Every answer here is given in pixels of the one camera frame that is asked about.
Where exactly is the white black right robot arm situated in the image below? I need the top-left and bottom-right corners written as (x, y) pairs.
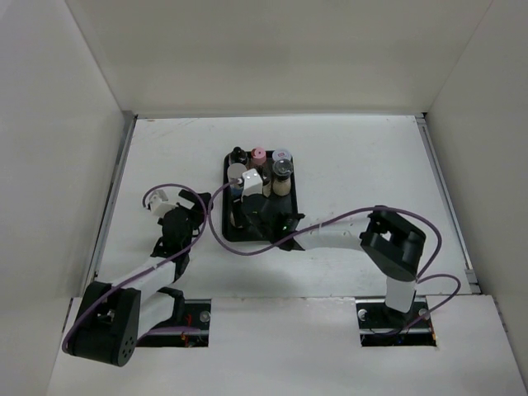
top-left (241, 195), bottom-right (427, 327)

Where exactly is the blue label white bead bottle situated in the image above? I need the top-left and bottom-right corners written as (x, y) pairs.
top-left (226, 163), bottom-right (247, 199)

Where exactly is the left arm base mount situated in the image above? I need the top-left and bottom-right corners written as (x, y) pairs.
top-left (138, 299), bottom-right (211, 348)

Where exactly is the small black round cap bottle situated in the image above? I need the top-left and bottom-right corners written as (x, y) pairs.
top-left (261, 172), bottom-right (272, 198)

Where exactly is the yellow cap spice bottle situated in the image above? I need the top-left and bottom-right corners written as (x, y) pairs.
top-left (230, 200), bottom-right (244, 229)

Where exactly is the pink cap spice bottle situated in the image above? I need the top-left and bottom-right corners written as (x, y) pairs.
top-left (250, 147), bottom-right (267, 168)

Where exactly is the black plastic tray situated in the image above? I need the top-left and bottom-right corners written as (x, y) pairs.
top-left (221, 146), bottom-right (299, 243)

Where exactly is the white lid red label jar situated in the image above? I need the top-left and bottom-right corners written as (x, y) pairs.
top-left (271, 148), bottom-right (292, 162)

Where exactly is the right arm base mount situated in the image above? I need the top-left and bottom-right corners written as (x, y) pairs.
top-left (356, 297), bottom-right (436, 347)

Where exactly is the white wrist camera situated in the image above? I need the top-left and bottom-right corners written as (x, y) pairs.
top-left (148, 189), bottom-right (177, 218)
top-left (241, 169), bottom-right (263, 200)

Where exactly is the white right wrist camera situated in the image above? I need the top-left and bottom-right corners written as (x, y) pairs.
top-left (241, 169), bottom-right (263, 200)

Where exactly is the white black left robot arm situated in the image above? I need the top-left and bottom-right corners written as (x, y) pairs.
top-left (61, 186), bottom-right (211, 367)

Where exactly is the black pump cap spice bottle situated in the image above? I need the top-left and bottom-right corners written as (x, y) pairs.
top-left (228, 146), bottom-right (249, 167)

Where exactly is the black cap grinder bottle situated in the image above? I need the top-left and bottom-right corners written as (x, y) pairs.
top-left (272, 159), bottom-right (294, 196)

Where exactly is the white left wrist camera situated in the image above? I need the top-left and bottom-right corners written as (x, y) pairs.
top-left (148, 189), bottom-right (177, 218)

